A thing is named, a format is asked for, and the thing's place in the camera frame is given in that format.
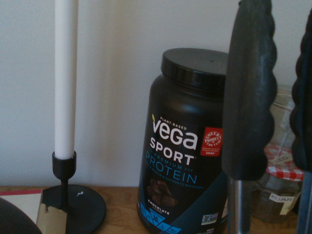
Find metal tongs with black tips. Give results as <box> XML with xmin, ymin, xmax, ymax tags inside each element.
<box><xmin>221</xmin><ymin>0</ymin><xmax>312</xmax><ymax>234</ymax></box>

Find black candle holder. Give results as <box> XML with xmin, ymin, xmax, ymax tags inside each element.
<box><xmin>41</xmin><ymin>150</ymin><xmax>107</xmax><ymax>234</ymax></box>

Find black Vega protein tub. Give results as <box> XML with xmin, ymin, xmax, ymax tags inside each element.
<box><xmin>136</xmin><ymin>47</ymin><xmax>230</xmax><ymax>234</ymax></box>

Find tall white candle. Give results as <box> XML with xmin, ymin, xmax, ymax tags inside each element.
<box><xmin>54</xmin><ymin>0</ymin><xmax>79</xmax><ymax>160</ymax></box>

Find empty clear glass jar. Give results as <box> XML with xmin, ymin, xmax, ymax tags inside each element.
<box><xmin>265</xmin><ymin>84</ymin><xmax>299</xmax><ymax>152</ymax></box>

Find jar with red checked lid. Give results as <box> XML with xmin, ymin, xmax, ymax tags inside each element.
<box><xmin>250</xmin><ymin>143</ymin><xmax>306</xmax><ymax>224</ymax></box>

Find Food Processor cookbook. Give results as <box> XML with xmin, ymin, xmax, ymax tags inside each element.
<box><xmin>0</xmin><ymin>188</ymin><xmax>44</xmax><ymax>225</ymax></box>

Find black ladle with metal handle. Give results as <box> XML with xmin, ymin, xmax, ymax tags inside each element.
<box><xmin>0</xmin><ymin>196</ymin><xmax>42</xmax><ymax>234</ymax></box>

